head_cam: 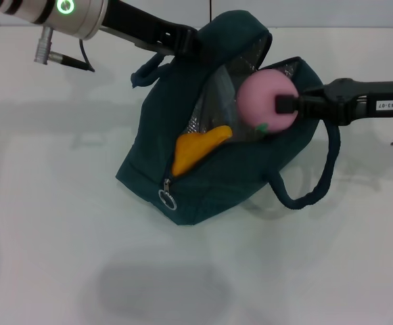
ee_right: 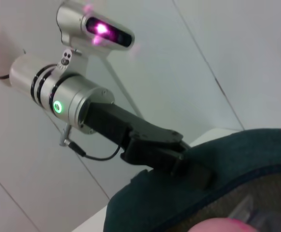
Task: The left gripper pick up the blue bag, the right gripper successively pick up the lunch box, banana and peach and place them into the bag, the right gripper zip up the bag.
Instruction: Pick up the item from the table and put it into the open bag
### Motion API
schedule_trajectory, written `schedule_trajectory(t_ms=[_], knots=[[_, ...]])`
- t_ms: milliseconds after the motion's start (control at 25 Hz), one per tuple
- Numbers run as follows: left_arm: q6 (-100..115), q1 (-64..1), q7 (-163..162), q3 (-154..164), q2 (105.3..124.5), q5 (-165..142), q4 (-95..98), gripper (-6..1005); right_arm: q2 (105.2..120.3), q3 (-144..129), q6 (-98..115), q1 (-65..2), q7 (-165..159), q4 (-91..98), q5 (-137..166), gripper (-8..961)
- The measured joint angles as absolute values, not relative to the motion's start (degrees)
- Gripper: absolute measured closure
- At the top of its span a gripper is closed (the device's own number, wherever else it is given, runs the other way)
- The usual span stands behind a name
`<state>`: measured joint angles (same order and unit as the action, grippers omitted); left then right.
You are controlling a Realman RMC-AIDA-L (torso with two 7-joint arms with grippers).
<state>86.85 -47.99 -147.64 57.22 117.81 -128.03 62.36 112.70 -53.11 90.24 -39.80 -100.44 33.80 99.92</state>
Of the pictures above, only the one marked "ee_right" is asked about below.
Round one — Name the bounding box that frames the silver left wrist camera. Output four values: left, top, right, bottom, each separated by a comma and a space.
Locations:
55, 0, 135, 76

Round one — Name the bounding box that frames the black cable with silver plug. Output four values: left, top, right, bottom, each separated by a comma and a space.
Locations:
59, 122, 122, 161

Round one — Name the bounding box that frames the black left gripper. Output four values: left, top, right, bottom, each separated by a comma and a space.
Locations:
81, 101, 215, 191

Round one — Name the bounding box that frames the pink peach toy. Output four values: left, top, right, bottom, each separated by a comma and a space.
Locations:
188, 217, 258, 232

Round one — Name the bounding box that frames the dark teal fabric bag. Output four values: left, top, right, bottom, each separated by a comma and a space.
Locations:
103, 129, 281, 232

